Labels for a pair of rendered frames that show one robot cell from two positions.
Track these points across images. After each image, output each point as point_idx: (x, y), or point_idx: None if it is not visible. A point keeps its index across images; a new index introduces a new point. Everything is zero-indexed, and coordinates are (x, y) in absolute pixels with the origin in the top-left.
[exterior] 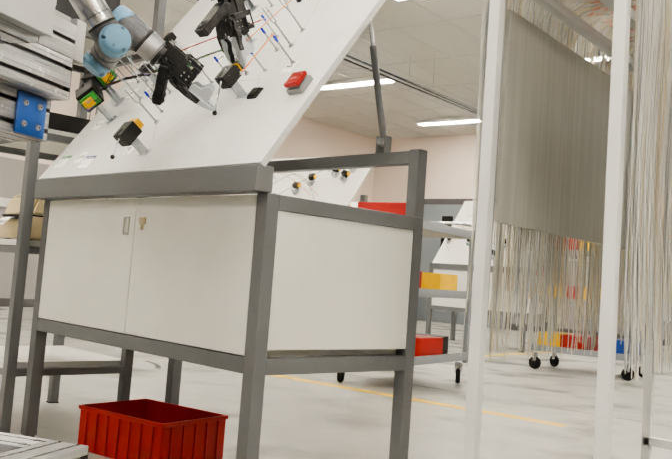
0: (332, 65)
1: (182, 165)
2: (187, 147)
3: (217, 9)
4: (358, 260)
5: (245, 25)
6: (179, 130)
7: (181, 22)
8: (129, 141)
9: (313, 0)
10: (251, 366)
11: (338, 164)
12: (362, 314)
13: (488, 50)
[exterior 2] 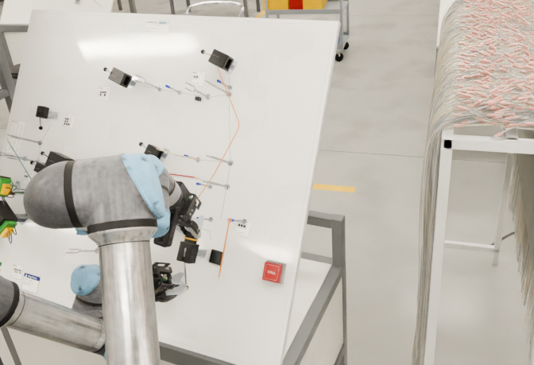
0: (300, 248)
1: (175, 343)
2: (166, 314)
3: (172, 218)
4: (323, 338)
5: (193, 207)
6: None
7: (26, 56)
8: None
9: (219, 106)
10: None
11: None
12: (326, 361)
13: (438, 213)
